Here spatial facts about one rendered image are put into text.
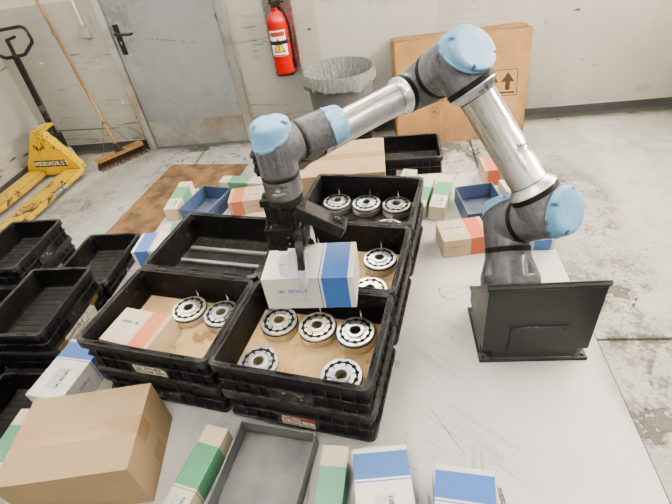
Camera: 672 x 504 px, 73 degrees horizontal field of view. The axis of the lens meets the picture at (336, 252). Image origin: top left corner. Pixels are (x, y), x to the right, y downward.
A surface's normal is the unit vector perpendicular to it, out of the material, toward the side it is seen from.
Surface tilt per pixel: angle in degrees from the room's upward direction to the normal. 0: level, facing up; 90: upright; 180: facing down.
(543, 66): 90
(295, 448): 0
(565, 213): 61
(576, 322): 90
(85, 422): 0
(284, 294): 90
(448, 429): 0
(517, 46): 81
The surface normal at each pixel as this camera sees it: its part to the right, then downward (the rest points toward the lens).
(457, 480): -0.12, -0.77
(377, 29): -0.09, 0.63
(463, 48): 0.32, -0.21
